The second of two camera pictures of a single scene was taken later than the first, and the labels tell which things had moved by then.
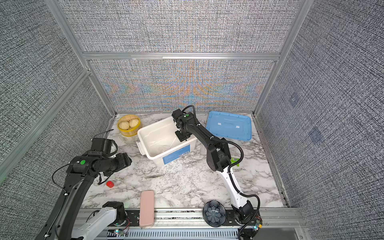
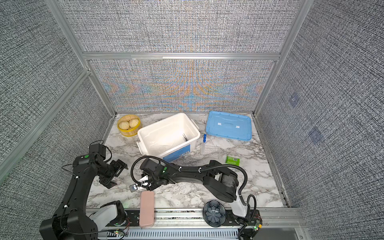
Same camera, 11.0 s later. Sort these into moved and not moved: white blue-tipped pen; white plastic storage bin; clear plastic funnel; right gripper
Moved: right gripper
Not moved: white plastic storage bin; clear plastic funnel; white blue-tipped pen
